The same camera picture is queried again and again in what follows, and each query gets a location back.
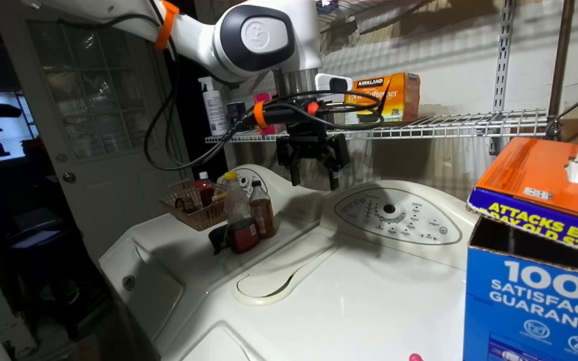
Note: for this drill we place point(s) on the orange cardboard box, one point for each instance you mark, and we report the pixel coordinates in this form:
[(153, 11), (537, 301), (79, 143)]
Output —
[(396, 97)]

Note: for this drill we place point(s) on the metal shelf upright rail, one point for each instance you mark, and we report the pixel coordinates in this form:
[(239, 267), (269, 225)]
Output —
[(505, 61)]

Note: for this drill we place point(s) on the pink plastic item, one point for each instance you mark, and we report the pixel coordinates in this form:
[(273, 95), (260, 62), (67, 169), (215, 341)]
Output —
[(416, 358)]

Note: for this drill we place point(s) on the black control dial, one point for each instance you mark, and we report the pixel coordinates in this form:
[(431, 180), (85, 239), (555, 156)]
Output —
[(388, 207)]

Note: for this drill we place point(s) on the silver door knob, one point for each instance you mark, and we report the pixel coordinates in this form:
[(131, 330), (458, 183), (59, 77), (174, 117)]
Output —
[(69, 177)]

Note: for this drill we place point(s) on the blue orange detergent box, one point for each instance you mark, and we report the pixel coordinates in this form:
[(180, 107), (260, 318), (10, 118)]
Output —
[(537, 287)]

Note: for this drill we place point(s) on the brown liquid bottle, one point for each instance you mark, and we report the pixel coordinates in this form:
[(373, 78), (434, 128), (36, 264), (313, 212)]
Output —
[(262, 211)]

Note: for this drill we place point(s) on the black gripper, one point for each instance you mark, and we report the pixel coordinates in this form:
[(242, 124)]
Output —
[(313, 143)]

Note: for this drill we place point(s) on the white plastic bottle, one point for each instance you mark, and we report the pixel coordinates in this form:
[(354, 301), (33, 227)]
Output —
[(213, 107)]

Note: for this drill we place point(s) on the white laundry machine without panel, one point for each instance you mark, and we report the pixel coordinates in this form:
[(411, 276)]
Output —
[(162, 267)]

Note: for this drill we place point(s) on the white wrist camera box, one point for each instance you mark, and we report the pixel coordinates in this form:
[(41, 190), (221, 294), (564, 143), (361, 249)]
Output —
[(332, 82)]

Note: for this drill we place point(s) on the white door with window panes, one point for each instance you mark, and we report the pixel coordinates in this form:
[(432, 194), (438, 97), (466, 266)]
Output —
[(101, 132)]

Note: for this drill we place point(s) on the red jar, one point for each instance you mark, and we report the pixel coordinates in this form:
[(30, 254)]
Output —
[(243, 238)]

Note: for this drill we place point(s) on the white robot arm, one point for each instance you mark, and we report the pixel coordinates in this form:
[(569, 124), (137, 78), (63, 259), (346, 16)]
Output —
[(255, 36)]

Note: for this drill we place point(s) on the wicker basket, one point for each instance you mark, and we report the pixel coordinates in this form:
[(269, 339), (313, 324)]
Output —
[(191, 212)]

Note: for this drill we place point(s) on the brown vertical pole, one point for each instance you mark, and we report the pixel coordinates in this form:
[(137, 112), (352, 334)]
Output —
[(560, 61)]

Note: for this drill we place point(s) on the white washing machine with panel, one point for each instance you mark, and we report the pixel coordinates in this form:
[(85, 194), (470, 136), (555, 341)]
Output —
[(370, 301)]

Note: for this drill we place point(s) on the clear bottle yellow cap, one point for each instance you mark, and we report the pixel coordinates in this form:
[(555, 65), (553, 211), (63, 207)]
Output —
[(237, 197)]

